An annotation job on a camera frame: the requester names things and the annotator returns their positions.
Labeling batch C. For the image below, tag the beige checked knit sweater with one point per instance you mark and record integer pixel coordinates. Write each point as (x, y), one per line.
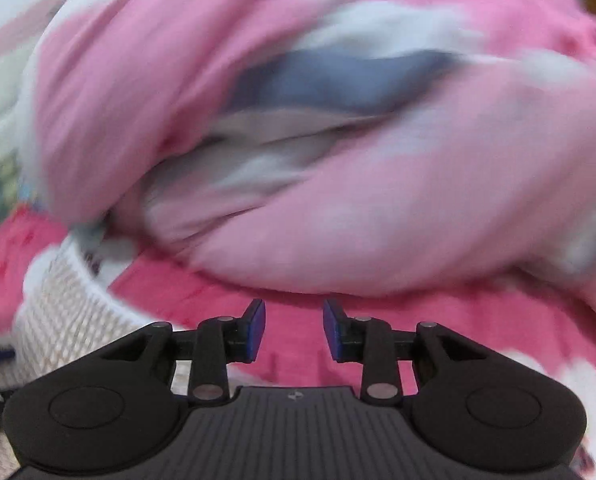
(63, 320)

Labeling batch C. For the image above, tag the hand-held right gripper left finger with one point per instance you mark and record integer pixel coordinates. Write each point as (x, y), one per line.
(255, 331)

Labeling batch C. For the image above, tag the pink flower bed sheet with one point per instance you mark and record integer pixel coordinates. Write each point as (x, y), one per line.
(478, 320)

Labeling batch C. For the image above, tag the pink quilt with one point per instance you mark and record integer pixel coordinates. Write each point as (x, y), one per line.
(378, 210)

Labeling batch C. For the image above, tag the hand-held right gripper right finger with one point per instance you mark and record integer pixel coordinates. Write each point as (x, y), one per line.
(333, 333)

